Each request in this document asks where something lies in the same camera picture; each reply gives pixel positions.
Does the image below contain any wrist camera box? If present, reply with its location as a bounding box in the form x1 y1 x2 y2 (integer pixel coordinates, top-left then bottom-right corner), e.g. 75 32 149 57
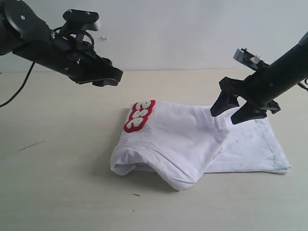
233 48 261 70
63 9 101 31

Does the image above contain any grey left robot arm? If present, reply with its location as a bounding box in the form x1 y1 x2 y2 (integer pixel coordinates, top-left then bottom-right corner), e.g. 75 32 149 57
0 0 123 87

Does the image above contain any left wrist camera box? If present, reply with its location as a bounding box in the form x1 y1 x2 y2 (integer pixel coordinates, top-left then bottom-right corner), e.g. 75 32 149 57
63 9 101 31

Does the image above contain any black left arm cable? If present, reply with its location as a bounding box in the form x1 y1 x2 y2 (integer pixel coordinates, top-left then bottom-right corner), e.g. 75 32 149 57
0 25 96 108

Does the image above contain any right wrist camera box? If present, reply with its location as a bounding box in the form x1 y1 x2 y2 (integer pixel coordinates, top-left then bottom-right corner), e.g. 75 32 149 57
233 48 261 70

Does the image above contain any white t-shirt red lettering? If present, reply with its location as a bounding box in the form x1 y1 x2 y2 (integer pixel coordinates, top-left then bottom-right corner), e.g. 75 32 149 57
110 100 291 191

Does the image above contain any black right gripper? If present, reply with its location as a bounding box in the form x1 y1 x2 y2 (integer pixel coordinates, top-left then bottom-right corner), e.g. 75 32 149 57
210 64 281 125

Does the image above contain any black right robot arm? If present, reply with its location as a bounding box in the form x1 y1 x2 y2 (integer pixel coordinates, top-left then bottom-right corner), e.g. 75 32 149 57
210 35 308 125

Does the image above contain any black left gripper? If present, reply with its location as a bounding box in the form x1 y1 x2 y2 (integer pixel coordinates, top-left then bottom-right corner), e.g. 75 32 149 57
13 30 123 87

